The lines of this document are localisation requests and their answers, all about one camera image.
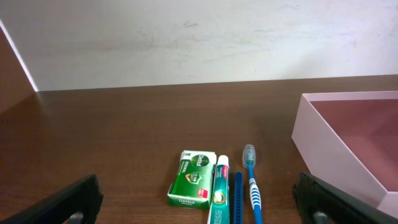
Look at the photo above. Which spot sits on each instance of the dark blue comb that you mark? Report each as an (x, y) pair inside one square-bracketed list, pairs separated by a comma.
[(238, 199)]

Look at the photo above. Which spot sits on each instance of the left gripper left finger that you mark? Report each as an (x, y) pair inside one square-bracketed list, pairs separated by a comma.
[(79, 202)]

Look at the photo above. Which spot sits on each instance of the white cardboard box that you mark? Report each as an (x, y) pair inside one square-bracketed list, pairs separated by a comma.
[(349, 139)]

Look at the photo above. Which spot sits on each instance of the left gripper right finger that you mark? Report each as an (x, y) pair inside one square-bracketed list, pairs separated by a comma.
[(319, 202)]

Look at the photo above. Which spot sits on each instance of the green Dettol soap box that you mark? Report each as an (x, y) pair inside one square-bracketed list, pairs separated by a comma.
[(192, 186)]

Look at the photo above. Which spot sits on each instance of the green toothpaste tube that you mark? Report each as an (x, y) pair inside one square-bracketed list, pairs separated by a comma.
[(219, 208)]

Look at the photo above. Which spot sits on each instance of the blue white toothbrush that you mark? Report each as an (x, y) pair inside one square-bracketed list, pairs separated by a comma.
[(249, 161)]

